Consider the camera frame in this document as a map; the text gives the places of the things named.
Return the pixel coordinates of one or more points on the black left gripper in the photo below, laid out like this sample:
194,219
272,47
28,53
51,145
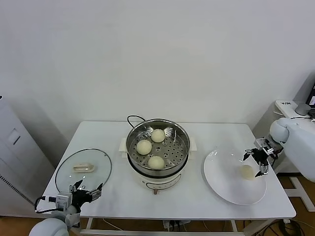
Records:
80,196

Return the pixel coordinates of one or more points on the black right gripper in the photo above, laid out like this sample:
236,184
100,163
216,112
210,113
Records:
261,157

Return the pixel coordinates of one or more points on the cream steamed baozi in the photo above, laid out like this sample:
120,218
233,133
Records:
156,162
247,171
144,147
158,136

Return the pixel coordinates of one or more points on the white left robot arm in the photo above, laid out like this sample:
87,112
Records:
48,227

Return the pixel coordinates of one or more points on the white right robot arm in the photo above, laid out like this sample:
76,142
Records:
297,147

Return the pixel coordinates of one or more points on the perforated steel steamer basket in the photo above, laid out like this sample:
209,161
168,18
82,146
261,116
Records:
183,159

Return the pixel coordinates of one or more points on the white round plate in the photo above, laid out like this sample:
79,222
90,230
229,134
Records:
226,182

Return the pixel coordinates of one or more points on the white side desk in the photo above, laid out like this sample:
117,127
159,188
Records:
285,108

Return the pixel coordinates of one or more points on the grey cylinder speaker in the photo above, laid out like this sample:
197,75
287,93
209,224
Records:
302,109

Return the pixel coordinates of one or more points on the cream electric cooker base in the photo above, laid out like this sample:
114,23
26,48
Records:
160,183

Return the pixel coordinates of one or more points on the white floor cabinet unit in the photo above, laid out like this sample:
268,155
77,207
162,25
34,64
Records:
14,159

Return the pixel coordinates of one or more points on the black laptop screen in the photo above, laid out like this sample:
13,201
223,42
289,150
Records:
312,98

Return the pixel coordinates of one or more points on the grey upright panel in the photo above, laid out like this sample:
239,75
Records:
304,88

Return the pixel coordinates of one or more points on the white power strip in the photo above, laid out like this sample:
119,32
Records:
176,225

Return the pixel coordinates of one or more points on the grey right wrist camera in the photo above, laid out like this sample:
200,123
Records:
261,143

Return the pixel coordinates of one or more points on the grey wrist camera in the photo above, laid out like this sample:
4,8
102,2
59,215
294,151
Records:
62,200
261,143

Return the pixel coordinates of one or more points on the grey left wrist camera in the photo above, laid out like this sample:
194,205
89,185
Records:
62,200

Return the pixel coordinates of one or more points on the white table frame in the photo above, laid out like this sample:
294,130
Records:
123,231

